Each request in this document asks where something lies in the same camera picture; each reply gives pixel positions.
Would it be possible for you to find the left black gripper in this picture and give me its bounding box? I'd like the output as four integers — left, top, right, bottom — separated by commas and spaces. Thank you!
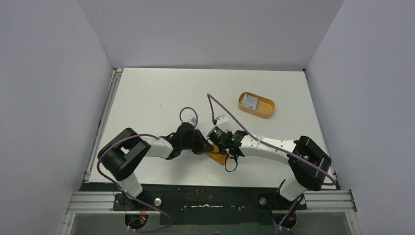
181, 129, 214, 155

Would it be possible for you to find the yellow leather card holder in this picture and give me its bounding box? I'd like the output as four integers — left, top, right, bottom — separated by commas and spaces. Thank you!
205, 143, 227, 165

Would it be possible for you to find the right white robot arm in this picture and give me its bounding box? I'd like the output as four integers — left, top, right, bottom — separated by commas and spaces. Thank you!
207, 126, 335, 209

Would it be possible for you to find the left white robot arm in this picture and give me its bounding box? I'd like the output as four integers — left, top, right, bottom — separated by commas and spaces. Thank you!
96, 122, 214, 210

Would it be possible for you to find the silver credit card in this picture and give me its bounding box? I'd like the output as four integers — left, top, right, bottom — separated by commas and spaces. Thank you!
241, 94, 259, 110

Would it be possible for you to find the orange oval tray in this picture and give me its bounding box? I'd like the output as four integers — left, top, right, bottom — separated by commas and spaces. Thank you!
238, 92, 276, 118

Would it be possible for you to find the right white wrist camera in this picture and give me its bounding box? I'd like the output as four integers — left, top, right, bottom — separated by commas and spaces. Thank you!
215, 115, 231, 132

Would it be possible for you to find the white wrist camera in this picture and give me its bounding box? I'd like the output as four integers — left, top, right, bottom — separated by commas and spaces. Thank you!
187, 117, 198, 128
215, 115, 231, 132

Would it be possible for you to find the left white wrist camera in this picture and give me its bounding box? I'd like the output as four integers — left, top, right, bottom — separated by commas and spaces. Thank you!
187, 117, 198, 128

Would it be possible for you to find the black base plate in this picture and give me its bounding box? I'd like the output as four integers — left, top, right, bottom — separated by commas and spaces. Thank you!
71, 185, 349, 231

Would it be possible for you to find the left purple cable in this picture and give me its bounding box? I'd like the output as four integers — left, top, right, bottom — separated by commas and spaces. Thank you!
97, 107, 199, 234

